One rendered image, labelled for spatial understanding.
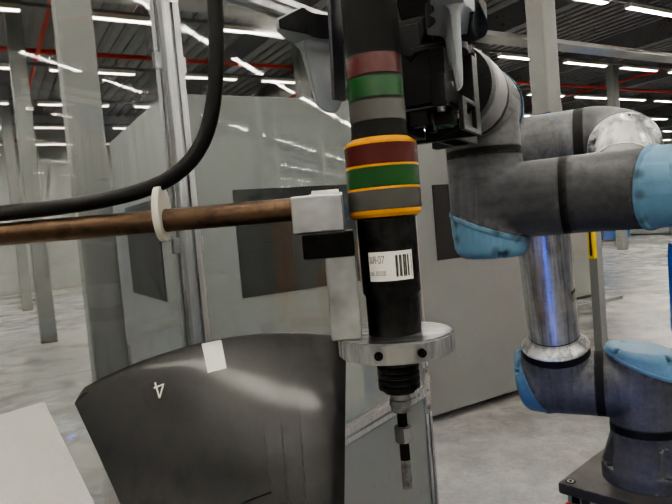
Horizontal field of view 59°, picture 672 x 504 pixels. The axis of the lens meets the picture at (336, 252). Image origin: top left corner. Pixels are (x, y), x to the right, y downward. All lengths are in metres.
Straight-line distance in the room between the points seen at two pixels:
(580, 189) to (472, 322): 4.06
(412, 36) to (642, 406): 0.82
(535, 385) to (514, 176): 0.60
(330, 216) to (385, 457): 1.43
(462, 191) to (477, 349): 4.11
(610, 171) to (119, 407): 0.46
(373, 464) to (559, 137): 1.05
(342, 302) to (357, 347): 0.03
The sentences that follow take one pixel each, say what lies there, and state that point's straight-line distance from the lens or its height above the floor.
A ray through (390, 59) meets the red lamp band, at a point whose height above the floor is 1.61.
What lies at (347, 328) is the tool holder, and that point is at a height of 1.46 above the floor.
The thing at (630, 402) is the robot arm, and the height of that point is 1.19.
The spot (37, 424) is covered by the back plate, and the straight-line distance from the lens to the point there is 0.69.
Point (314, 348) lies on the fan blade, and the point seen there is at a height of 1.42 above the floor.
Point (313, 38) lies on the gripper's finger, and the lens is 0.40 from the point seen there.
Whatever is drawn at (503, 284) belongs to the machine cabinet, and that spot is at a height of 0.92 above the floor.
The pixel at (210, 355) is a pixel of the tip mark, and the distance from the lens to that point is 0.52.
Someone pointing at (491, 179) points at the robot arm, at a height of 1.55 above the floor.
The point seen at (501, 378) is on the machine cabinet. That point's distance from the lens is 4.90.
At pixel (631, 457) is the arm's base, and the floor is 1.09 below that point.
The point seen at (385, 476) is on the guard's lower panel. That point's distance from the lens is 1.75.
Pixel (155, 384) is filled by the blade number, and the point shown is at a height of 1.40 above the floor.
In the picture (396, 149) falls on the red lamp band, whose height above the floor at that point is 1.56.
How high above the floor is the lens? 1.53
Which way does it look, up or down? 3 degrees down
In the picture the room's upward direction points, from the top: 5 degrees counter-clockwise
